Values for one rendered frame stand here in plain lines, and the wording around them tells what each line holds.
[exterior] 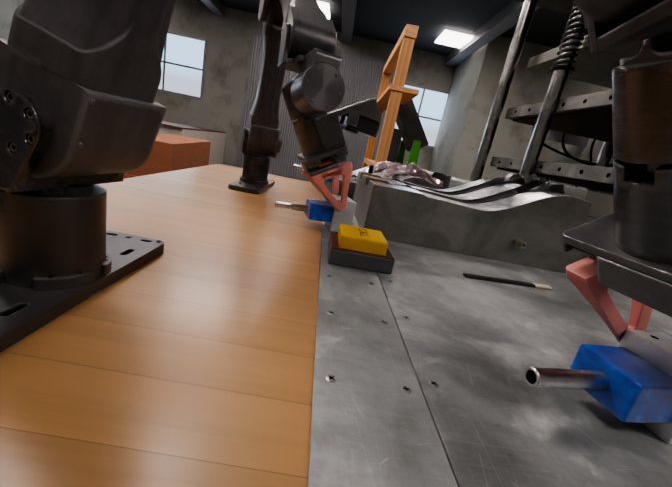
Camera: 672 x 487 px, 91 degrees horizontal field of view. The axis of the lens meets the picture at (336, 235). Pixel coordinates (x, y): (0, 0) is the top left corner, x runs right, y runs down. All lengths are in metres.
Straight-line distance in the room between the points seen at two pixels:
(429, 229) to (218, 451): 0.48
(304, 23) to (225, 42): 7.73
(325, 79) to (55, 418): 0.40
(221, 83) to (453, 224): 7.73
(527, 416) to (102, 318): 0.29
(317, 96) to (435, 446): 0.38
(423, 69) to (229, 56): 4.09
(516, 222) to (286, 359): 0.50
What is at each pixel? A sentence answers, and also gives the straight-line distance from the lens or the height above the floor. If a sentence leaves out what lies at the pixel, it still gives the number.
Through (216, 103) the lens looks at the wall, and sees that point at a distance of 8.15.
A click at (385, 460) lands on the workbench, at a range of 0.20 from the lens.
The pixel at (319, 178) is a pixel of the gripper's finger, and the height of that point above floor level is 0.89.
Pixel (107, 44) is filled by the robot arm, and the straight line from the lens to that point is 0.24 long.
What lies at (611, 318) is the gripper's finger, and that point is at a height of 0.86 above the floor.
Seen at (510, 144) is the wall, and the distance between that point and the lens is 6.76.
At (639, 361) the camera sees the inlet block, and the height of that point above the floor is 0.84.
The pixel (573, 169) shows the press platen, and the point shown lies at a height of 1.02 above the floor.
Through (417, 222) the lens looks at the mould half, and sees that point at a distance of 0.58.
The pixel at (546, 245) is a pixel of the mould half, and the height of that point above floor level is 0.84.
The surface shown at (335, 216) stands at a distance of 0.55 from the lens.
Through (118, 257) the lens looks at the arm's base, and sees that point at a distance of 0.35.
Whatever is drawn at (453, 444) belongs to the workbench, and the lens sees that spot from 0.22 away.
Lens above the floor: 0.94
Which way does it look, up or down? 15 degrees down
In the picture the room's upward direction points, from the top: 12 degrees clockwise
